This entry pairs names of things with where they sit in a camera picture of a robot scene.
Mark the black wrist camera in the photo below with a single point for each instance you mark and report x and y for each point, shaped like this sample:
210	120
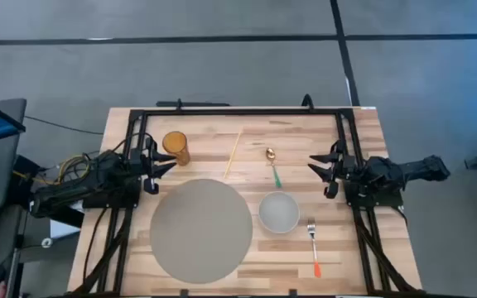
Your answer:
331	190
151	187

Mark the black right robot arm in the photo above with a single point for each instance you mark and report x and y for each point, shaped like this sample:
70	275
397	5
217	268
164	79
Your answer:
404	169

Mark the amber plastic cup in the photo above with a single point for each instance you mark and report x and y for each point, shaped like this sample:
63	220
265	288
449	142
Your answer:
176	147

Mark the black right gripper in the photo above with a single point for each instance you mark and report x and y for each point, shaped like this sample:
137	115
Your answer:
348	165

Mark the white bowl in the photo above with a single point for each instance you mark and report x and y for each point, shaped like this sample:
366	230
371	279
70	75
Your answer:
279	212

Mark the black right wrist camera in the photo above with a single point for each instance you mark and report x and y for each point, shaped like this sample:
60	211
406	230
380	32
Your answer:
331	190

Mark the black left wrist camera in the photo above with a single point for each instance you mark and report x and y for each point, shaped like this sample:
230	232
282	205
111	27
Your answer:
151	187

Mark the black metal table frame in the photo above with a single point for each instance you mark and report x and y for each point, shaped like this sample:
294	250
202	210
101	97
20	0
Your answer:
242	111

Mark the round grey placemat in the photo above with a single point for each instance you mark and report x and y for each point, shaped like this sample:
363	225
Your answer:
201	232

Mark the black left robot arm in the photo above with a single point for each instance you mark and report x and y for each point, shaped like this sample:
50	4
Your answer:
64	196

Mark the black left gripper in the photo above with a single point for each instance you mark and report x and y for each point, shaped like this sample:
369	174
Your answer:
143	163

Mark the black clamp bar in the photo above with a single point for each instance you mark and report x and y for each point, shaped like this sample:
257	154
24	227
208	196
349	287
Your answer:
193	104

